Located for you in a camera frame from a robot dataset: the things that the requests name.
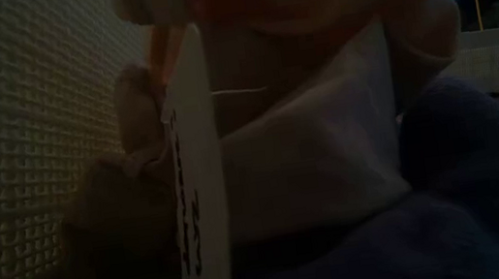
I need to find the white handwritten paper tag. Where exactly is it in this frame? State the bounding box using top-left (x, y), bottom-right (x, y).
top-left (140, 20), bottom-right (241, 279)

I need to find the white woven plastic bin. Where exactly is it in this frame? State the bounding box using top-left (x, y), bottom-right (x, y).
top-left (0, 0), bottom-right (190, 279)
top-left (433, 25), bottom-right (499, 103)

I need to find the purple garment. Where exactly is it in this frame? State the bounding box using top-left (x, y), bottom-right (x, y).
top-left (208, 69), bottom-right (499, 279)

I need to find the pale pink underwear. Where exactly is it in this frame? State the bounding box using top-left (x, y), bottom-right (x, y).
top-left (14, 0), bottom-right (493, 279)

